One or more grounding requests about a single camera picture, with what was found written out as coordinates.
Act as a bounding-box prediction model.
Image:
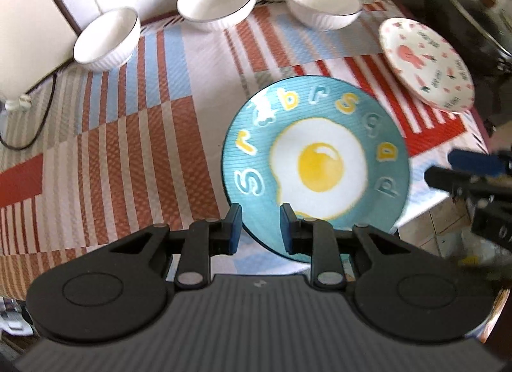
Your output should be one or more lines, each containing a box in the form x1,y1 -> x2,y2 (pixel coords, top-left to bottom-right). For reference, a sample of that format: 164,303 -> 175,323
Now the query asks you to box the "pink rabbit print plate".
378,18 -> 475,114

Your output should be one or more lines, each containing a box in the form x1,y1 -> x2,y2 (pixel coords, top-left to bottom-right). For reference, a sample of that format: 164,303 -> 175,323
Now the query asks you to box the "clear plastic bag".
456,228 -> 512,273

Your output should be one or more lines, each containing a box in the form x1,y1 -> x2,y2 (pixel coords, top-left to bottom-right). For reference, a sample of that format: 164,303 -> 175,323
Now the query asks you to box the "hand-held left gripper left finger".
86,203 -> 243,291

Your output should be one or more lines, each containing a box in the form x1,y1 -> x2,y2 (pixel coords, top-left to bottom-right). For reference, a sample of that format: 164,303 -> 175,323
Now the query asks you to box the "white plug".
5,94 -> 33,112

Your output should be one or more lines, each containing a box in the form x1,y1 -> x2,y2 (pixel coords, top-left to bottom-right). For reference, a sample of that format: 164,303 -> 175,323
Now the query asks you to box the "black power cable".
0,70 -> 57,151

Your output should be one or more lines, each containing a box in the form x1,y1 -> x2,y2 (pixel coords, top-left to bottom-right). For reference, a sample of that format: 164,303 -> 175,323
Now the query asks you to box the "beige flat appliance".
0,0 -> 81,101

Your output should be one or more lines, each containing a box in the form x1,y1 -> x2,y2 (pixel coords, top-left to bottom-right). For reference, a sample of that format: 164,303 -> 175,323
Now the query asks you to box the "blue fried egg plate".
221,75 -> 411,265

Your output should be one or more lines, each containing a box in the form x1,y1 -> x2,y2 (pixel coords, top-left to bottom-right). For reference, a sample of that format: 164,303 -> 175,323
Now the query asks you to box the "striped red blue table mat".
0,0 -> 491,301

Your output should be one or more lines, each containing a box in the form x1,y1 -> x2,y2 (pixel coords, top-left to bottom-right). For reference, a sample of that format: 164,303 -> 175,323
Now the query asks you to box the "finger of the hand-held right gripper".
425,166 -> 486,199
447,149 -> 512,178

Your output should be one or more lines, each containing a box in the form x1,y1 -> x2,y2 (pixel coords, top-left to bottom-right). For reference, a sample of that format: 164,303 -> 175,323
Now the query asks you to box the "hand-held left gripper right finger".
279,203 -> 430,289

